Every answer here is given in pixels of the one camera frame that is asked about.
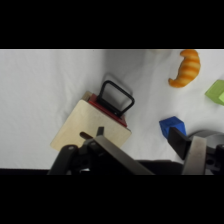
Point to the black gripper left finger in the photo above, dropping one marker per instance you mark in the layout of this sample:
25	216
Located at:
126	159

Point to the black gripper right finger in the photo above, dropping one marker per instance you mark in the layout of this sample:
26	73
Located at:
195	156

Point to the light wooden drawer box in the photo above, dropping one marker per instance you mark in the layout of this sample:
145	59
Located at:
90	121

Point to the blue toy block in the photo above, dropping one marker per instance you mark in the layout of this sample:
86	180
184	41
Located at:
171	123

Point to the green toy block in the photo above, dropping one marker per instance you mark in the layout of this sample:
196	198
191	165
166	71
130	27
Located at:
216	91

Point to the orange toy croissant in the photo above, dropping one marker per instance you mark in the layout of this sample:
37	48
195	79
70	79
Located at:
188	68

